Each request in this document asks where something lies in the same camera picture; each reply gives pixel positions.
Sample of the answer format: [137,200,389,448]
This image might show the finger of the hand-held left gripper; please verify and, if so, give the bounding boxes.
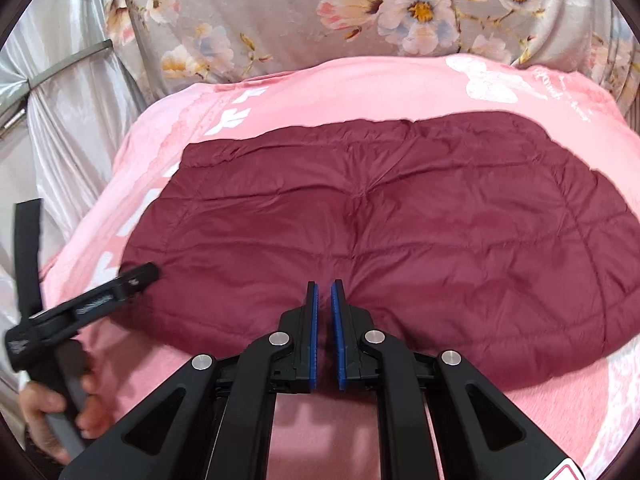
[13,199,45,322]
[111,262,162,302]

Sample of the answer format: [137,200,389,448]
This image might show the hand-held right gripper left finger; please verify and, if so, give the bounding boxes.
[59,281,319,480]

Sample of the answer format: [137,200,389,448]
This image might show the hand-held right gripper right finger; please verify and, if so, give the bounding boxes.
[330,280,586,480]

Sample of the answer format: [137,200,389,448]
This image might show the maroon puffer jacket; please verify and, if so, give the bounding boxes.
[119,117,640,393]

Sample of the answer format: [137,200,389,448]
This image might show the person's left hand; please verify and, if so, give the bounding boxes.
[19,367,103,467]

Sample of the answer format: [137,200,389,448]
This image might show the silver satin curtain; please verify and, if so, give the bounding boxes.
[0,0,148,411]

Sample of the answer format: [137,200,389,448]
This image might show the chrome metal tube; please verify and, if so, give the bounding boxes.
[0,94,32,132]

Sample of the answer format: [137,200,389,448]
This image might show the grey curtain tie band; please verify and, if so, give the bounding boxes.
[29,39,114,95]

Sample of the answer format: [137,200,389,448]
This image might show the pink printed blanket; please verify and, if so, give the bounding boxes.
[37,55,640,480]

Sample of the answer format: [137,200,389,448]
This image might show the grey floral bed sheet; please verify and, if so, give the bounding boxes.
[102,0,640,136]

